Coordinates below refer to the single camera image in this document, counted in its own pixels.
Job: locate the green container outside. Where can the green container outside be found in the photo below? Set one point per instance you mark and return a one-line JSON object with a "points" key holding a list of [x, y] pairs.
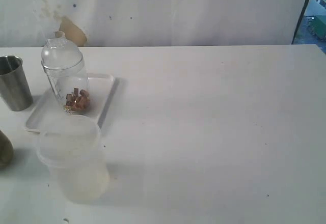
{"points": [[316, 26]]}

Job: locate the translucent plastic cup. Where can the translucent plastic cup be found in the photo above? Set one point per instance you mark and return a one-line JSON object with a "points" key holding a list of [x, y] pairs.
{"points": [[71, 148]]}

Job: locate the brown wooden bowl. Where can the brown wooden bowl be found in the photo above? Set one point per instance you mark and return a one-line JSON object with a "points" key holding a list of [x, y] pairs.
{"points": [[6, 150]]}

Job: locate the black metal frame post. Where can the black metal frame post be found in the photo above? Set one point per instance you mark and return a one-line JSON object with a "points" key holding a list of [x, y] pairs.
{"points": [[299, 20]]}

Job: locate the clear plastic shaker body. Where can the clear plastic shaker body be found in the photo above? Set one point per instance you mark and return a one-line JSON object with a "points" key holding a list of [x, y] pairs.
{"points": [[61, 86]]}

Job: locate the stainless steel cup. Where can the stainless steel cup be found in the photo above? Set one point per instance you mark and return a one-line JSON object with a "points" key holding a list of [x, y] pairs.
{"points": [[15, 90]]}

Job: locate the white rectangular tray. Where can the white rectangular tray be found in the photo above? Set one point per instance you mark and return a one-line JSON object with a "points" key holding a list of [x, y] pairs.
{"points": [[47, 108]]}

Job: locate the clear dome lid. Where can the clear dome lid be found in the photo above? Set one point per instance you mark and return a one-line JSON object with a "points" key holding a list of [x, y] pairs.
{"points": [[61, 57]]}

